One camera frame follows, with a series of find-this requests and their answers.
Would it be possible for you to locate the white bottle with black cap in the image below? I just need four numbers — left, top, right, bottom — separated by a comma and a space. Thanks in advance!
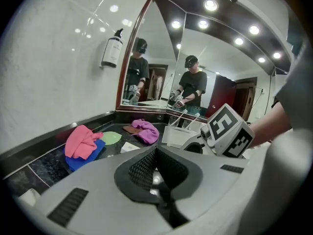
98, 28, 125, 70

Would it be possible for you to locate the large wall mirror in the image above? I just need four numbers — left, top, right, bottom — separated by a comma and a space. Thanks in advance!
166, 10, 292, 125

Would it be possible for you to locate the pink cloth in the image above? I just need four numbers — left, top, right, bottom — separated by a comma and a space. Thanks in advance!
64, 124, 105, 160

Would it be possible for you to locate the brown cloth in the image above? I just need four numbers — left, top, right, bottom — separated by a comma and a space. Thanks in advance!
122, 124, 143, 135

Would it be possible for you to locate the square white amenity box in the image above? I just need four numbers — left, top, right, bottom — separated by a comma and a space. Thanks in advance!
120, 141, 140, 154

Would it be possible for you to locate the person's dark jacket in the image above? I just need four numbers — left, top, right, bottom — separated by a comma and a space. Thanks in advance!
270, 39, 309, 132

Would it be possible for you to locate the clear acrylic tray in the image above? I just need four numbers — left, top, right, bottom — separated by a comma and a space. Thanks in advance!
161, 124, 205, 148

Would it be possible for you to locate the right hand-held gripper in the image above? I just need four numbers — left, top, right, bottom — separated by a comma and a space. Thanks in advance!
180, 103, 255, 160

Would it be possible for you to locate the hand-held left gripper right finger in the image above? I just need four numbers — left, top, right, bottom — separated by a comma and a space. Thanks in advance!
156, 128, 313, 235

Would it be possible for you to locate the white toothbrush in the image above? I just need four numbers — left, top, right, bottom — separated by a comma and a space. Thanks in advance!
171, 111, 185, 127
187, 117, 200, 130

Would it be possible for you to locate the blue cloth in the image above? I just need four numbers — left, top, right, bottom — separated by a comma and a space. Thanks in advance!
64, 139, 107, 172

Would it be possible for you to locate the purple towel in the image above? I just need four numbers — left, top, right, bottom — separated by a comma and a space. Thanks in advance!
130, 118, 160, 144

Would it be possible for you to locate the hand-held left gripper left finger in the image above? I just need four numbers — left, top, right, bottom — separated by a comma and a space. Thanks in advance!
31, 145, 176, 235

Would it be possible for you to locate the person's right forearm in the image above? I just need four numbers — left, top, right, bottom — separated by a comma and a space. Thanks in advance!
246, 101, 293, 149

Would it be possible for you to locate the angled side wall mirror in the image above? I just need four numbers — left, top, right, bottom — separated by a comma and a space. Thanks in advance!
115, 0, 186, 114

